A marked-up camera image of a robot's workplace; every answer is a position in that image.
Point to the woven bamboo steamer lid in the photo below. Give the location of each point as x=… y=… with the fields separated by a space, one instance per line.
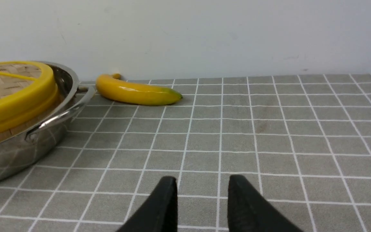
x=40 y=88

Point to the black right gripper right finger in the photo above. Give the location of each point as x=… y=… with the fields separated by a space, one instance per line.
x=248 y=211

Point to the bamboo steamer basket yellow rim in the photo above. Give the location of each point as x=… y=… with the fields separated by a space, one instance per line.
x=16 y=124

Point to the grey checked tablecloth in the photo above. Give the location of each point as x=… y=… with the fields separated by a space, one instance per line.
x=303 y=141

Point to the yellow banana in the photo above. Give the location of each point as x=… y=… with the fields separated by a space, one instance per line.
x=113 y=88

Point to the stainless steel pot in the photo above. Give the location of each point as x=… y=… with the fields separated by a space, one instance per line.
x=26 y=148

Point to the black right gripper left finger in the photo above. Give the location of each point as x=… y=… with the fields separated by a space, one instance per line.
x=159 y=213

